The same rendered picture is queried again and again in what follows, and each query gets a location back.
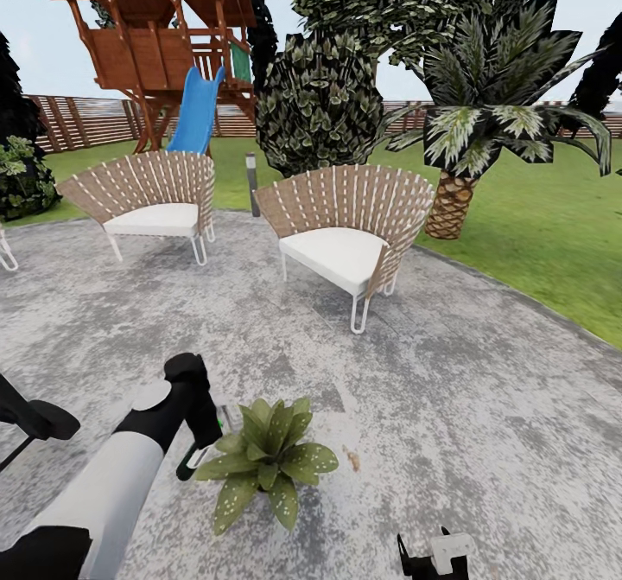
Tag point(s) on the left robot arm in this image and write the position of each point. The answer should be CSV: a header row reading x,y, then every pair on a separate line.
x,y
84,532

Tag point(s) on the insectifuge atomizer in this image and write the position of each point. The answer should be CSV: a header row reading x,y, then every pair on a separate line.
x,y
190,462

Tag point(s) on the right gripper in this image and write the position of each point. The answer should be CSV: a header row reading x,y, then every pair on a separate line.
x,y
423,569

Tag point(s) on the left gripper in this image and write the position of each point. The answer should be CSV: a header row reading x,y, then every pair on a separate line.
x,y
205,426

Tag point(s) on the bush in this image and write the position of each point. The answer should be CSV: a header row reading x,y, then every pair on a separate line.
x,y
319,106
484,90
26,185

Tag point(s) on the pot plant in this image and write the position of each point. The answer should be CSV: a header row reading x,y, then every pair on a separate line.
x,y
265,459

